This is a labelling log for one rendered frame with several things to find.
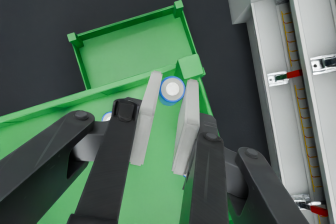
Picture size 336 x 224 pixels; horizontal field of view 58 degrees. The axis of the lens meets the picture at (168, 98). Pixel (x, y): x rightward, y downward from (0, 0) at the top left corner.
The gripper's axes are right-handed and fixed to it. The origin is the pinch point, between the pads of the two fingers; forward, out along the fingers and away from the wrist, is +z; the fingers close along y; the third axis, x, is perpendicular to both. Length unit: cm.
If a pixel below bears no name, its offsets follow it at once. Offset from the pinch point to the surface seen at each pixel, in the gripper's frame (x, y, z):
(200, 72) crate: 0.2, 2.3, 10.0
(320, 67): -0.4, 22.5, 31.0
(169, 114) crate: -6.8, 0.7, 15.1
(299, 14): 6.3, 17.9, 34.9
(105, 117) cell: -5.6, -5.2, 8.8
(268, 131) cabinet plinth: -24, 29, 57
